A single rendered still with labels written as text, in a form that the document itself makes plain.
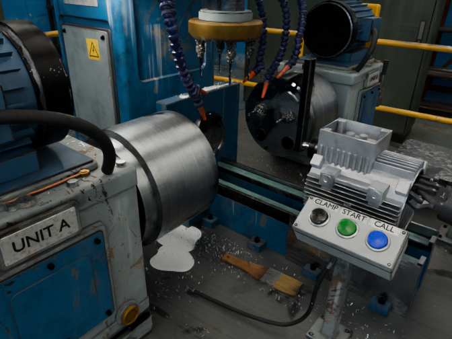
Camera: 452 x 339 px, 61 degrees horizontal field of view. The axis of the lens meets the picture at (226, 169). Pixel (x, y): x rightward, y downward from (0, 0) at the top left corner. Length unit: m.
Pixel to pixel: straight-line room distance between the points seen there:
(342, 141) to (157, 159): 0.37
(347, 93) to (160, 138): 0.75
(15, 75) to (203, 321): 0.56
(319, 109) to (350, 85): 0.19
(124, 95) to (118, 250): 0.49
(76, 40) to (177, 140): 0.51
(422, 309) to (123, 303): 0.62
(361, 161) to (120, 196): 0.47
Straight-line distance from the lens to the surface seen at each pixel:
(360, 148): 0.81
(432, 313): 0.97
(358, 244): 0.65
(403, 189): 0.79
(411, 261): 0.89
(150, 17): 1.07
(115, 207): 0.62
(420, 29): 3.88
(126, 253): 0.68
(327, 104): 1.23
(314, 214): 0.67
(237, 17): 0.93
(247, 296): 0.89
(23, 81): 0.57
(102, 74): 1.09
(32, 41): 0.59
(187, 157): 0.75
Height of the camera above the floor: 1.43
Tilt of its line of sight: 27 degrees down
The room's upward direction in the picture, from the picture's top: 1 degrees clockwise
